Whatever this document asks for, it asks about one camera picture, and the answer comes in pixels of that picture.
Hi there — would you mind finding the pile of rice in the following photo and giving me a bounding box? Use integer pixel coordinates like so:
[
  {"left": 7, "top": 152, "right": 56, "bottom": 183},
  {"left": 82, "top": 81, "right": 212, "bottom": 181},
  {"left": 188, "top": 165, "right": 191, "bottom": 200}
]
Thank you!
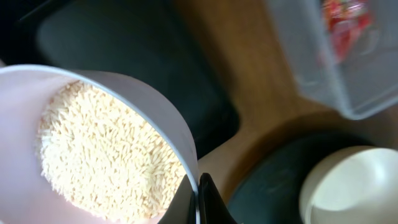
[{"left": 35, "top": 82, "right": 185, "bottom": 223}]

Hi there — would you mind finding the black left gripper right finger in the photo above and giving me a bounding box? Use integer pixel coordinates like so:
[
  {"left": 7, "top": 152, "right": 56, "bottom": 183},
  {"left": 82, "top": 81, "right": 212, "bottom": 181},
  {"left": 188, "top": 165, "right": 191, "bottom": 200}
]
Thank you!
[{"left": 198, "top": 173, "right": 237, "bottom": 224}]

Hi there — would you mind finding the black round tray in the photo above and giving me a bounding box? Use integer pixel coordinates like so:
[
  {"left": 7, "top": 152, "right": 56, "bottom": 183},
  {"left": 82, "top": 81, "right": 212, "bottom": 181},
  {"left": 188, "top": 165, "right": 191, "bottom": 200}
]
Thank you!
[{"left": 226, "top": 132, "right": 377, "bottom": 224}]

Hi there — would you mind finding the clear plastic waste bin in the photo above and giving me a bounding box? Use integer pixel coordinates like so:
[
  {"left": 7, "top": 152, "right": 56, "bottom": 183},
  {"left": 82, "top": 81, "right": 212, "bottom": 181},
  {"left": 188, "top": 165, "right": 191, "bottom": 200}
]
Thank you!
[{"left": 266, "top": 0, "right": 397, "bottom": 120}]

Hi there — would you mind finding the black rectangular food tray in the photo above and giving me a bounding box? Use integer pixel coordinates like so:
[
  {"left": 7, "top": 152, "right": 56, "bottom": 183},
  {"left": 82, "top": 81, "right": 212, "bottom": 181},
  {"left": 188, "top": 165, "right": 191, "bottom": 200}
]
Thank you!
[{"left": 1, "top": 0, "right": 239, "bottom": 157}]

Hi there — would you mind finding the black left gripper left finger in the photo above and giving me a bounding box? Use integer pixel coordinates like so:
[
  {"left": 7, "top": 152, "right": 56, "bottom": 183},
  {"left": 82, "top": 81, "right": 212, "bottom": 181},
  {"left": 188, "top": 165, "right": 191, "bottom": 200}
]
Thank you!
[{"left": 159, "top": 175, "right": 197, "bottom": 224}]

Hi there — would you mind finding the pink bowl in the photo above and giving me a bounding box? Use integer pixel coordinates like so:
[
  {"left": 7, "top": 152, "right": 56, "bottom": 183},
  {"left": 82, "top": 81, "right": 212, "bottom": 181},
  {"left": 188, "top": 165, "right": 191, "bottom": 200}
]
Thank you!
[{"left": 1, "top": 65, "right": 200, "bottom": 224}]

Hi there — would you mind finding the red candy wrapper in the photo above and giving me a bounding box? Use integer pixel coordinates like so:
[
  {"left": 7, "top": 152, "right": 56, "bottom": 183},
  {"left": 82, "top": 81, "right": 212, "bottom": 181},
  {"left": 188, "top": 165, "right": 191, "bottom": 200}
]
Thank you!
[{"left": 322, "top": 0, "right": 372, "bottom": 63}]

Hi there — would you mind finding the beige round plate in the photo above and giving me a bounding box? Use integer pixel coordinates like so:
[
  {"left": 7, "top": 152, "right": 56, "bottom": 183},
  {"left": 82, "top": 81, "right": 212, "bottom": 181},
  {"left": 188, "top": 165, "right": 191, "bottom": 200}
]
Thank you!
[{"left": 299, "top": 146, "right": 397, "bottom": 224}]

